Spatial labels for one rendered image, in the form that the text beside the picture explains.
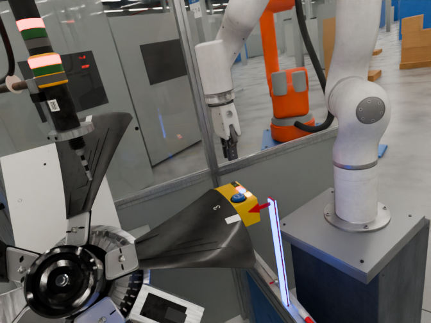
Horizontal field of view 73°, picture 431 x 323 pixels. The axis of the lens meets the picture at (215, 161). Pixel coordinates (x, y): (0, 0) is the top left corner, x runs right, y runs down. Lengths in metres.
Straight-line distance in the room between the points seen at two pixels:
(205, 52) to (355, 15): 0.36
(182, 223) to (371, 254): 0.50
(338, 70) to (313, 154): 0.84
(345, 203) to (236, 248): 0.45
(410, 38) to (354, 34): 8.68
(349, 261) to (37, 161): 0.90
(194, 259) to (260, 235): 1.12
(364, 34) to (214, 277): 1.34
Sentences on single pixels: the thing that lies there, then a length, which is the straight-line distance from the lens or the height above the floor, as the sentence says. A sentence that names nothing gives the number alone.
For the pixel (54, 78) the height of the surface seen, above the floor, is 1.54.
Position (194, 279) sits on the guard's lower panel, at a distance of 1.67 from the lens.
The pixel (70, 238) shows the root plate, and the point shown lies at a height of 1.23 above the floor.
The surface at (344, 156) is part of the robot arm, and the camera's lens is 0.89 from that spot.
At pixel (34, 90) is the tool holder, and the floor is 1.53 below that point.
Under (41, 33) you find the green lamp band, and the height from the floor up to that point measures 1.60.
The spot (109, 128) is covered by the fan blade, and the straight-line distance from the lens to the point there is 0.68.
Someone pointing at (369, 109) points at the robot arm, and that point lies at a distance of 0.78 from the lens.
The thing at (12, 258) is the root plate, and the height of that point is 1.25.
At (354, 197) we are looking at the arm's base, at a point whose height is 1.07.
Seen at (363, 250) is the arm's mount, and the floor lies 0.97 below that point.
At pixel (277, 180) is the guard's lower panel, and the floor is 0.82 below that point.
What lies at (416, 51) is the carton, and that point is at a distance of 9.51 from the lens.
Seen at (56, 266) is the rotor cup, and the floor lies 1.24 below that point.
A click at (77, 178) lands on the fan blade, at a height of 1.34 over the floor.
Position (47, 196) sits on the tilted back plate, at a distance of 0.95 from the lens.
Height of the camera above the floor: 1.54
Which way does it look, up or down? 21 degrees down
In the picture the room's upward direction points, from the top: 12 degrees counter-clockwise
